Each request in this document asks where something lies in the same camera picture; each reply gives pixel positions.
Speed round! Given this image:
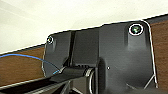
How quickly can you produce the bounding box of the blue cable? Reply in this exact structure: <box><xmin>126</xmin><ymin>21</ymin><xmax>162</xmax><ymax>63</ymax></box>
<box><xmin>0</xmin><ymin>53</ymin><xmax>64</xmax><ymax>74</ymax></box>

